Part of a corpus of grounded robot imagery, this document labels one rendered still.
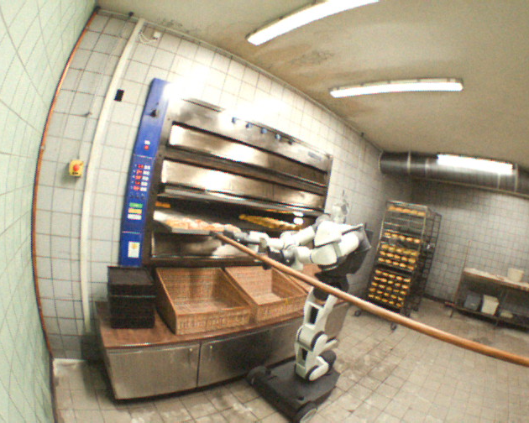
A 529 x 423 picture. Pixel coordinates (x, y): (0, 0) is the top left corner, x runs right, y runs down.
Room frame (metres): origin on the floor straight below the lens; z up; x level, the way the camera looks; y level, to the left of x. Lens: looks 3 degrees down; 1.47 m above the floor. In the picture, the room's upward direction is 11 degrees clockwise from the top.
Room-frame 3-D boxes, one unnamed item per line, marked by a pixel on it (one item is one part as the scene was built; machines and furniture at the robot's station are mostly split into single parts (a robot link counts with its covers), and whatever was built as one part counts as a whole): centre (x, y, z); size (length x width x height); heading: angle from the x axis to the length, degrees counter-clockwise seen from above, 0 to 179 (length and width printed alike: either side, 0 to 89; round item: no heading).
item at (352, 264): (1.50, -0.51, 1.27); 0.34 x 0.30 x 0.36; 12
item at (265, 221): (2.91, -0.08, 1.21); 0.61 x 0.48 x 0.06; 41
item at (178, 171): (2.20, 0.06, 1.54); 1.79 x 0.11 x 0.19; 131
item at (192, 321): (1.61, 0.33, 0.72); 0.56 x 0.49 x 0.28; 131
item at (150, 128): (2.20, 1.47, 1.07); 1.93 x 0.16 x 2.15; 41
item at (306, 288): (2.40, -0.58, 0.72); 0.56 x 0.49 x 0.28; 131
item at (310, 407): (1.19, -0.53, 0.10); 0.20 x 0.05 x 0.20; 130
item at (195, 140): (2.20, 0.06, 1.80); 1.79 x 0.11 x 0.19; 131
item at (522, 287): (2.72, -4.72, 0.45); 2.20 x 0.80 x 0.90; 41
